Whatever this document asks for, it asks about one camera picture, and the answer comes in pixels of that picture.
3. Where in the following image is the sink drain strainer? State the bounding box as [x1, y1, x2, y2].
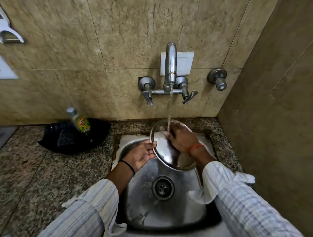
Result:
[151, 176, 175, 201]

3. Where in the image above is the person's right hand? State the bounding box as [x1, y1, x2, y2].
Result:
[164, 122, 204, 155]

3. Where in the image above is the white wall plate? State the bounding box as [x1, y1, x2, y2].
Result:
[0, 56, 19, 80]

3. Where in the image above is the chrome wall valve knob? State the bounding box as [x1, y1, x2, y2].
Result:
[207, 68, 228, 91]

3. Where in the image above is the chrome wall mixer tap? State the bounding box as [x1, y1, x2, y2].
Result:
[138, 42, 198, 106]

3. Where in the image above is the steel sink basin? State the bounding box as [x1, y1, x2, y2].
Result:
[111, 133, 233, 237]

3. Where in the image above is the dark scrub pad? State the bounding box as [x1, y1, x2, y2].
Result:
[57, 128, 76, 147]

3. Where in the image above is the person's left hand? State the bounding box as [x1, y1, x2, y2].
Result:
[121, 141, 157, 172]

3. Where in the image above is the orange wrist thread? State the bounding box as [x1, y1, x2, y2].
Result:
[188, 144, 205, 157]

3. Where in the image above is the black wrist band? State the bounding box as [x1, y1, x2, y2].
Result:
[118, 160, 135, 177]

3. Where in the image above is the black plastic tray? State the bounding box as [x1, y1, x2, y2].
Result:
[37, 118, 112, 155]

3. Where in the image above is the round steel plate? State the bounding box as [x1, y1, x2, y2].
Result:
[150, 119, 203, 171]

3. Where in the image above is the green dish soap bottle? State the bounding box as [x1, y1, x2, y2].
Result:
[66, 107, 91, 135]

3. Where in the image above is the person's left forearm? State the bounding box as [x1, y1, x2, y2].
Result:
[37, 162, 135, 237]

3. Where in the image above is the person's right forearm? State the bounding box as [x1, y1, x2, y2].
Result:
[188, 146, 305, 237]

